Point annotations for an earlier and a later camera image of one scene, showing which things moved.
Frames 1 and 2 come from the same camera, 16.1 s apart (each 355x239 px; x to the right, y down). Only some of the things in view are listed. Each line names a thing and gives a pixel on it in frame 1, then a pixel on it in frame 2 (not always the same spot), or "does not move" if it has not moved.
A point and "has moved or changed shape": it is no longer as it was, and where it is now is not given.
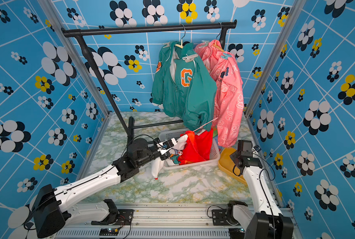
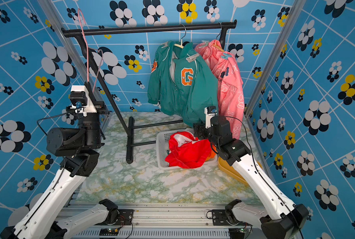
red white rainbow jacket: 191,148 has moved or changed shape
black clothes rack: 128,123 does not move
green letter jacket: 184,84 does not move
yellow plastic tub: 227,164 does not move
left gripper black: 165,156 to 97,107
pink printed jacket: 230,94 does not move
